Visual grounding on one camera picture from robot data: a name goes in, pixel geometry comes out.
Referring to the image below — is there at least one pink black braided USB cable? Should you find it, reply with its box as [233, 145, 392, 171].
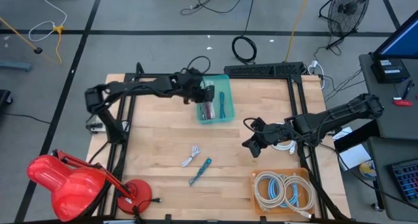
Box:
[201, 101, 216, 121]

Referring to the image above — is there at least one teal black braided USB cable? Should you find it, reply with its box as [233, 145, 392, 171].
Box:
[188, 157, 212, 187]
[218, 91, 227, 120]

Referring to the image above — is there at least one beige ethernet cable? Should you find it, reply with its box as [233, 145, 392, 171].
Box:
[253, 170, 286, 214]

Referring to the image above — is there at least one small white USB cable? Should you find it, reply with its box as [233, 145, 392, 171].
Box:
[180, 144, 201, 168]

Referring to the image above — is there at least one teal translucent plastic bin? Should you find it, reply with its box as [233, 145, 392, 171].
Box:
[193, 74, 236, 125]

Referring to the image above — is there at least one orange plastic tray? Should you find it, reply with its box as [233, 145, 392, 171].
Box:
[250, 167, 316, 217]

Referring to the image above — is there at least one black perforated long box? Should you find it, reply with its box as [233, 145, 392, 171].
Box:
[223, 61, 306, 77]

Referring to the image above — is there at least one white power adapter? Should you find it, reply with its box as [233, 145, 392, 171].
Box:
[306, 59, 326, 89]

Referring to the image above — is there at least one white paper sheet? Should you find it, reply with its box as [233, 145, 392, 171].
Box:
[332, 125, 373, 171]

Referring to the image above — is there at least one round blue yellow object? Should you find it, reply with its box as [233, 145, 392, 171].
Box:
[359, 160, 378, 179]

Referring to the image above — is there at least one small grey control box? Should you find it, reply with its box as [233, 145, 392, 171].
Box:
[85, 121, 107, 135]

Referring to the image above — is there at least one grey desk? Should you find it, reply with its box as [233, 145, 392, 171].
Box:
[367, 135, 418, 223]
[358, 52, 418, 140]

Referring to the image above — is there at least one black mini computer box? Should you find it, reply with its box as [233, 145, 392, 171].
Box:
[370, 57, 411, 84]

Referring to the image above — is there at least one keyboard with colourful keys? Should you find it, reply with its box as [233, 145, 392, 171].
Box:
[387, 158, 418, 205]

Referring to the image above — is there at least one black pen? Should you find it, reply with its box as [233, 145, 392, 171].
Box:
[402, 79, 414, 100]

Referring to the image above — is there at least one black floor fan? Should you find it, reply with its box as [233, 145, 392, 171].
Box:
[318, 0, 372, 50]

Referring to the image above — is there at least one black computer monitor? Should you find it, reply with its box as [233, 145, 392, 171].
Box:
[372, 10, 418, 60]

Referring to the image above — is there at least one red desk lamp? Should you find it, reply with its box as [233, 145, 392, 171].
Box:
[26, 148, 153, 222]

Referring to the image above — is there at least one grey metal base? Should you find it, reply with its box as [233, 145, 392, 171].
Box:
[0, 59, 33, 72]

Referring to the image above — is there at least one black caster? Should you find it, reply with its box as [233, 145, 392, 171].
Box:
[0, 89, 14, 106]

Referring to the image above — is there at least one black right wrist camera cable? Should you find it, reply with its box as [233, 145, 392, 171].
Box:
[242, 116, 263, 134]

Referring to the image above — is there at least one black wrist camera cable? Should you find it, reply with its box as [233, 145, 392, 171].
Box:
[242, 116, 263, 134]
[185, 55, 212, 75]

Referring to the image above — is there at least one black left wrist camera cable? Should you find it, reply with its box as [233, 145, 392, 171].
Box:
[185, 55, 212, 75]

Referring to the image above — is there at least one black coiled cable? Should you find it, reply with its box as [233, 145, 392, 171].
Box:
[231, 0, 259, 65]

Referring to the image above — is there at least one black tangled floor cable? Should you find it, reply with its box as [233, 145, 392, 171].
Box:
[180, 0, 249, 16]

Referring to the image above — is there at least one yellow hanging cable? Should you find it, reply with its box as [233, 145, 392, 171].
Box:
[284, 0, 313, 63]

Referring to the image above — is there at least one black lamp power cord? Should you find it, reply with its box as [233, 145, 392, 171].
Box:
[132, 196, 163, 223]

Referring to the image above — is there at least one thin yellow knotted cord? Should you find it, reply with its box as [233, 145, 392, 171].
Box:
[0, 16, 65, 65]

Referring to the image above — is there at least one white floor cable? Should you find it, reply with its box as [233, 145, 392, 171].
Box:
[27, 0, 68, 42]

